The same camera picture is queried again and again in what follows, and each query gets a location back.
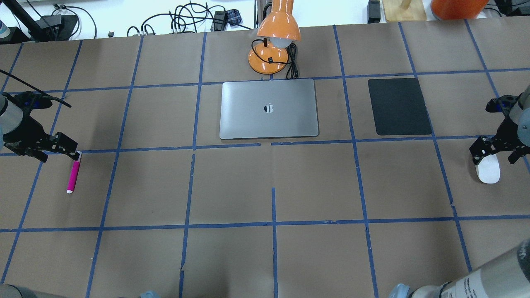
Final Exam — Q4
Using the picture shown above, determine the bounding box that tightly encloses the black power adapter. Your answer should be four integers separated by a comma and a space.
367, 0, 381, 23

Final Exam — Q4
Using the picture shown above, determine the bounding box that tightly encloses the silver closed laptop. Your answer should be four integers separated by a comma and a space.
219, 79, 319, 140

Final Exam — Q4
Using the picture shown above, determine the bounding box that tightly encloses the black mousepad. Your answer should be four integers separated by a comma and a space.
368, 78, 432, 136

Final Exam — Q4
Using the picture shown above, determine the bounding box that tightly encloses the wooden stand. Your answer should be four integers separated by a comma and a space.
381, 0, 426, 22

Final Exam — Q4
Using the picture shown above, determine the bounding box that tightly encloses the white computer mouse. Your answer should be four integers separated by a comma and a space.
475, 154, 501, 184

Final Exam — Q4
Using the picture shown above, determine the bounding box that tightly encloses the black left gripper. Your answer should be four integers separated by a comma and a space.
0, 93, 82, 163

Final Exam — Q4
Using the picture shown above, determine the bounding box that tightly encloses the orange cylindrical container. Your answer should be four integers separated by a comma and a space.
430, 0, 489, 20

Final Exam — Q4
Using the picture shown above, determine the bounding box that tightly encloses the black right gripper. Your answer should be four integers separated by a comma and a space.
470, 96, 530, 166

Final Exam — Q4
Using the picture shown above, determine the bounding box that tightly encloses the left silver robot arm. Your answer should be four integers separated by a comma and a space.
0, 91, 82, 163

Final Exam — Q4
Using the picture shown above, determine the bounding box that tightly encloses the orange desk lamp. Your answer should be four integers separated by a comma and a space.
248, 0, 301, 79

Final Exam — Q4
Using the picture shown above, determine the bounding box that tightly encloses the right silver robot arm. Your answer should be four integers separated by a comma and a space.
470, 87, 530, 166

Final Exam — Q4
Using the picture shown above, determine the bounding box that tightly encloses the pink pen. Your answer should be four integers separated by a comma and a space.
66, 151, 82, 194

